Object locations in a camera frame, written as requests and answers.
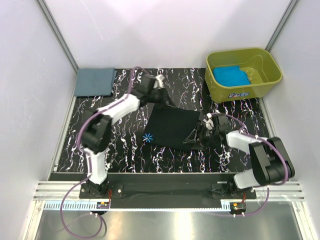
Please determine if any olive green plastic tub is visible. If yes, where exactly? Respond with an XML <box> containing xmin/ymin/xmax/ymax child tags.
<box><xmin>205</xmin><ymin>47</ymin><xmax>283</xmax><ymax>103</ymax></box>

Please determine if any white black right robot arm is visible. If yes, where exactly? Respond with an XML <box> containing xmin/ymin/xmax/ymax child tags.
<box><xmin>183</xmin><ymin>113</ymin><xmax>296</xmax><ymax>198</ymax></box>

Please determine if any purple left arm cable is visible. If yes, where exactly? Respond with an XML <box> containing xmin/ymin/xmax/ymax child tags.
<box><xmin>59</xmin><ymin>66</ymin><xmax>158</xmax><ymax>238</ymax></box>

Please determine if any white slotted cable duct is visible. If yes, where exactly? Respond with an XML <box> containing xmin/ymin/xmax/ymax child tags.
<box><xmin>44</xmin><ymin>200</ymin><xmax>244</xmax><ymax>212</ymax></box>

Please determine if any right rear frame post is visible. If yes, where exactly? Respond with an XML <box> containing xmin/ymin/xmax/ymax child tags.
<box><xmin>265</xmin><ymin>0</ymin><xmax>300</xmax><ymax>52</ymax></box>

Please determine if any silver aluminium frame rail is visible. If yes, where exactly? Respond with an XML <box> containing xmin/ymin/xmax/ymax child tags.
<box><xmin>33</xmin><ymin>181</ymin><xmax>304</xmax><ymax>201</ymax></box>

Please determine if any folded grey t shirt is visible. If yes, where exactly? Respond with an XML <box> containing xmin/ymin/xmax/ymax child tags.
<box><xmin>74</xmin><ymin>68</ymin><xmax>117</xmax><ymax>97</ymax></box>

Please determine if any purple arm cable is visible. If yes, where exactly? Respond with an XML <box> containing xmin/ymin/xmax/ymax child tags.
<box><xmin>59</xmin><ymin>66</ymin><xmax>158</xmax><ymax>238</ymax></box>
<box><xmin>206</xmin><ymin>112</ymin><xmax>292</xmax><ymax>217</ymax></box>

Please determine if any left rear frame post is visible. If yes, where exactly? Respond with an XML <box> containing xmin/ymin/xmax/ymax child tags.
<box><xmin>35</xmin><ymin>0</ymin><xmax>79</xmax><ymax>73</ymax></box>

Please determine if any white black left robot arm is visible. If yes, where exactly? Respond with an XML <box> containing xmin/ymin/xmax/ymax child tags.
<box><xmin>77</xmin><ymin>73</ymin><xmax>175</xmax><ymax>198</ymax></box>

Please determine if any blue t shirt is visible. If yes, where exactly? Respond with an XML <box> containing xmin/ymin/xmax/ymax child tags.
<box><xmin>212</xmin><ymin>65</ymin><xmax>251</xmax><ymax>87</ymax></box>

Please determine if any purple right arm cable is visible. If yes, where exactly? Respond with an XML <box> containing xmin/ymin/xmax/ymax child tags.
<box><xmin>206</xmin><ymin>112</ymin><xmax>292</xmax><ymax>217</ymax></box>

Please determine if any frame post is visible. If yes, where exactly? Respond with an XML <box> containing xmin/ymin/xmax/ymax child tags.
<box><xmin>265</xmin><ymin>0</ymin><xmax>300</xmax><ymax>52</ymax></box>
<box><xmin>35</xmin><ymin>0</ymin><xmax>79</xmax><ymax>73</ymax></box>

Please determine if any black t shirt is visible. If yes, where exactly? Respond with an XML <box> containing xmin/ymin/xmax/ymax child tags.
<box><xmin>142</xmin><ymin>106</ymin><xmax>200</xmax><ymax>152</ymax></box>

